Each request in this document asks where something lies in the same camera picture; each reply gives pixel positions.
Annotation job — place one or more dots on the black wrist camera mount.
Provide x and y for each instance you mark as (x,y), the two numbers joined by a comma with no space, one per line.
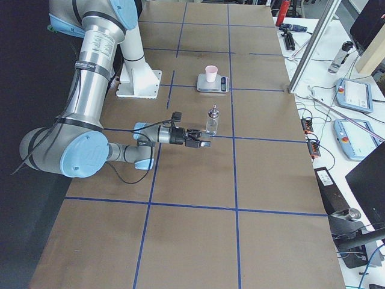
(176,116)

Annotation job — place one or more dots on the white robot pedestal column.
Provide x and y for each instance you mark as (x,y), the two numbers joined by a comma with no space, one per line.
(137,79)

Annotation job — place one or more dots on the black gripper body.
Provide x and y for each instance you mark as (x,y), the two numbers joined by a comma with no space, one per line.
(176,136)

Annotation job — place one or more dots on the lower blue teach pendant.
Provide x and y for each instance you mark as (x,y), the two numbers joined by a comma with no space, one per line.
(356,143)

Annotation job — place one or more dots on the black monitor near right edge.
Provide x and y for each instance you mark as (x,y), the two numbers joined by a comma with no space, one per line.
(366,182)

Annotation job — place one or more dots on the orange black connector box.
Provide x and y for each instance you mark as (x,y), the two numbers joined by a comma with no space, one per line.
(313,147)
(307,125)

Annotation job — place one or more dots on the clear water bottle black lid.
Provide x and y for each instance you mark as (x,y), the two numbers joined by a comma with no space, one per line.
(340,57)

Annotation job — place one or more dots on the silver digital kitchen scale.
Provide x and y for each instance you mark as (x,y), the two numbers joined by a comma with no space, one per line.
(220,85)

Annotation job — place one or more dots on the glass sauce dispenser bottle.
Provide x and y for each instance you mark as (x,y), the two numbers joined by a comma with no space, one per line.
(212,120)

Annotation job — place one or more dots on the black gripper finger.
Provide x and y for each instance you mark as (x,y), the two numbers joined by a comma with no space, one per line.
(196,143)
(195,133)

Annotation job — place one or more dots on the blue teach pendant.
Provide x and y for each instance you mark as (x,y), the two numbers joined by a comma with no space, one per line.
(354,95)
(356,143)

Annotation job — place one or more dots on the red fire extinguisher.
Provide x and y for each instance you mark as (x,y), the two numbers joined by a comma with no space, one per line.
(282,12)

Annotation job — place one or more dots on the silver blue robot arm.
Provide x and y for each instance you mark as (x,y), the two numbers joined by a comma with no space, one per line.
(75,145)

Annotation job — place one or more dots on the black box white label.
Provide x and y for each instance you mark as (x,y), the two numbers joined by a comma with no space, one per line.
(332,197)

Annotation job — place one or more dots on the lower orange black connector box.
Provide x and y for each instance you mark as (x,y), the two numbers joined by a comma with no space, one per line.
(313,147)

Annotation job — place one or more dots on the beige cardboard board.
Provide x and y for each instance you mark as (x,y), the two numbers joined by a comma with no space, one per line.
(373,55)

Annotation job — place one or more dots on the blue black power tool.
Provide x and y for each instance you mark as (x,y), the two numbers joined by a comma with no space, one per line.
(293,27)

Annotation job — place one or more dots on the aluminium extrusion frame post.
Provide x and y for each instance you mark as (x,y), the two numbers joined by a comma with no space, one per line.
(317,35)

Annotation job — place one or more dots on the upper orange black connector box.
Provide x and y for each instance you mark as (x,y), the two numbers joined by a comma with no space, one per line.
(307,125)

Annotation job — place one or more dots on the upper blue teach pendant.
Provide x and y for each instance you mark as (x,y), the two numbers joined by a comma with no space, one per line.
(354,95)

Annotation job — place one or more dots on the black monitor top right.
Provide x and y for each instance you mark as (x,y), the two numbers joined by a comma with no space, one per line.
(368,24)

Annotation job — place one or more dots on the black mini tripod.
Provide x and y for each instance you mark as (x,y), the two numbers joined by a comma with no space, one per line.
(288,40)

